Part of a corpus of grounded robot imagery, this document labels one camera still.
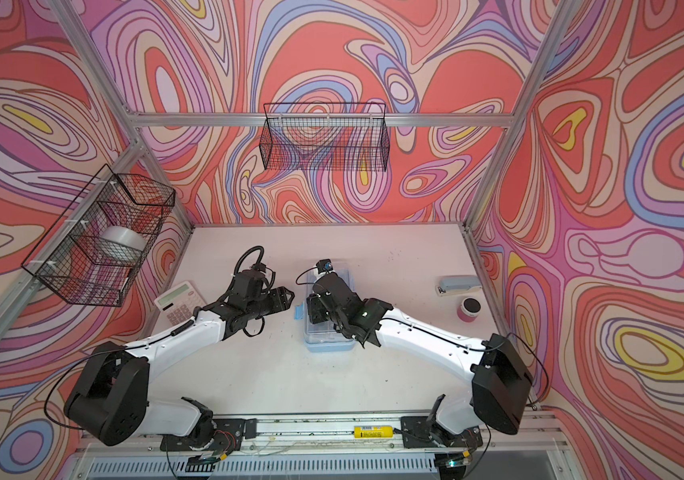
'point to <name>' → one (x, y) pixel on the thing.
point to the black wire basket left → (95, 249)
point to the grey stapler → (455, 284)
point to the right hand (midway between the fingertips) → (315, 305)
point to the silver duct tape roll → (123, 245)
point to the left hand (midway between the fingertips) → (291, 294)
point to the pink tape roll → (469, 309)
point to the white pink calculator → (179, 303)
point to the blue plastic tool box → (323, 337)
